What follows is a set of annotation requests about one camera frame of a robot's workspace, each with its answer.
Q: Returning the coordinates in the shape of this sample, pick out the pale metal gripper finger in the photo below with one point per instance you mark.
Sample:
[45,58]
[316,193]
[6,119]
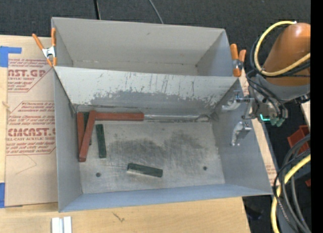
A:
[238,132]
[232,103]

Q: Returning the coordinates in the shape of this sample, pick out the grey metal bin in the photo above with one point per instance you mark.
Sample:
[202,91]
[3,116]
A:
[156,151]

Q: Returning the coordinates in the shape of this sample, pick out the red-brown flat block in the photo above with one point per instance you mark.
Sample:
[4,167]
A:
[118,116]
[80,131]
[87,138]

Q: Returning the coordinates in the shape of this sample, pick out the brown cardboard board red print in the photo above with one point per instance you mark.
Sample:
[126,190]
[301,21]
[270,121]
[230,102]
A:
[30,116]

